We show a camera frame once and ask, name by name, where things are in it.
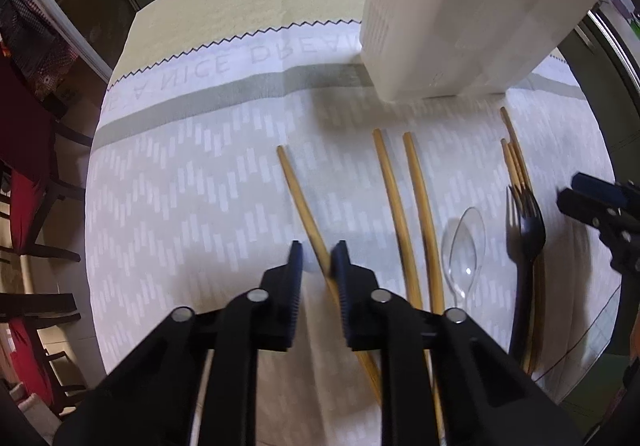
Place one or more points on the black plastic fork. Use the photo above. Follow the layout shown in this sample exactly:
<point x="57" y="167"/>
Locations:
<point x="527" y="236"/>

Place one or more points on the clear plastic spoon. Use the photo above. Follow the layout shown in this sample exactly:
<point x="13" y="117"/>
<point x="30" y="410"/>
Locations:
<point x="465" y="246"/>

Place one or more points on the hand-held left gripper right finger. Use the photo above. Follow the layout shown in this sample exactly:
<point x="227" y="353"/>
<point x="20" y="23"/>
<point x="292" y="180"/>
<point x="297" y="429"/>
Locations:
<point x="342" y="276"/>

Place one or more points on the white plastic utensil holder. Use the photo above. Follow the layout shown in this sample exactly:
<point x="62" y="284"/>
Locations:
<point x="450" y="16"/>

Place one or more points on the patterned white tablecloth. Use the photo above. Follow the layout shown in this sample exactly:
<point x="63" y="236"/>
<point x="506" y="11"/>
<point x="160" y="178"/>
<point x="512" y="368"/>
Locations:
<point x="200" y="176"/>

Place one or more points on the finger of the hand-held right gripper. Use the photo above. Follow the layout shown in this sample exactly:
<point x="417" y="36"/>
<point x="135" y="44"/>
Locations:
<point x="595" y="186"/>
<point x="580" y="206"/>

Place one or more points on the dark chair with red cushion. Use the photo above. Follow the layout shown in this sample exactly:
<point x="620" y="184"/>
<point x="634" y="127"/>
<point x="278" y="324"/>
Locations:
<point x="30" y="356"/>
<point x="25" y="151"/>

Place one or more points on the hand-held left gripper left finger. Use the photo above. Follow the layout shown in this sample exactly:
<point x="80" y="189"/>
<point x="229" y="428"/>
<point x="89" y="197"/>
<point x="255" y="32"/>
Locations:
<point x="295" y="276"/>

